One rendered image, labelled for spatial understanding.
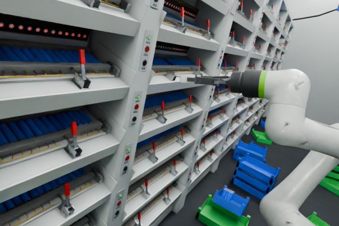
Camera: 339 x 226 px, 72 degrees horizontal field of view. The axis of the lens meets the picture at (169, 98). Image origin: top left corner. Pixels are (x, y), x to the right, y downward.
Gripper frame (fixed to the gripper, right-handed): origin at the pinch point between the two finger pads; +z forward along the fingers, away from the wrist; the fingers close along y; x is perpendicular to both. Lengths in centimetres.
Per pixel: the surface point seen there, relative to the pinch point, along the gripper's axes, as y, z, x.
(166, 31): -13.2, 3.3, 16.3
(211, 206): 67, 10, -95
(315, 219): 112, -56, -106
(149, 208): 13, 26, -72
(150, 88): -15.5, 7.5, -3.1
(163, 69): 0.0, 12.1, 3.0
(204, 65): 42.4, 11.9, 5.1
